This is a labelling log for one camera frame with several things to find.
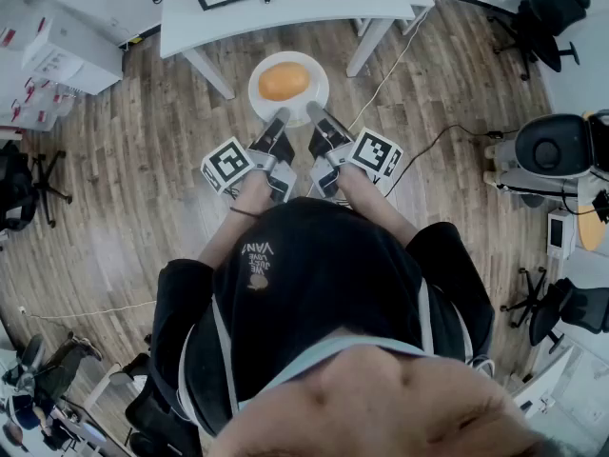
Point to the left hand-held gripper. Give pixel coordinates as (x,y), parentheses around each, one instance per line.
(228,162)

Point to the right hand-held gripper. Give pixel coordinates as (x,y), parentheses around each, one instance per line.
(376,155)

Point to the white round plate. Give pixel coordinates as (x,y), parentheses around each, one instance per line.
(319,88)

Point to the orange bread roll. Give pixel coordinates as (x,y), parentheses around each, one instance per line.
(284,81)

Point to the person's left forearm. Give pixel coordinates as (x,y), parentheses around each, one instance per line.
(228,236)

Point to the person's right forearm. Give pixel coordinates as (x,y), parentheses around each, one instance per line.
(376,207)

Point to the black wrist band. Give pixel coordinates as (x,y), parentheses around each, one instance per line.
(245,212)

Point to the white table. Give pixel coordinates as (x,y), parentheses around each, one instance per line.
(285,24)

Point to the person's black printed shirt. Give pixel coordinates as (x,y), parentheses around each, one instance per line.
(323,274)

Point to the black and white helmet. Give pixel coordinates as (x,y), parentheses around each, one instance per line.
(547,150)

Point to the large white cardboard box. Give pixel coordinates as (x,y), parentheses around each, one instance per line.
(71,55)

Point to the light blue face mask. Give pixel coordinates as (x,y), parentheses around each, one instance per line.
(304,367)

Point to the clear plastic box red latches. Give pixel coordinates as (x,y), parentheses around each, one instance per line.
(33,105)

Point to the small white appliance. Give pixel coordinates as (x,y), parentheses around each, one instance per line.
(559,233)

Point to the person's face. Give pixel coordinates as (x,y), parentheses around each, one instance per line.
(380,407)

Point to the round wooden table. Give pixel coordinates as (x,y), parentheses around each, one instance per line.
(595,222)

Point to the white box with red labels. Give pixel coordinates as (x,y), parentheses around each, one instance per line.
(19,26)

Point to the white office desk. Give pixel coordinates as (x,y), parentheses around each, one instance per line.
(100,388)

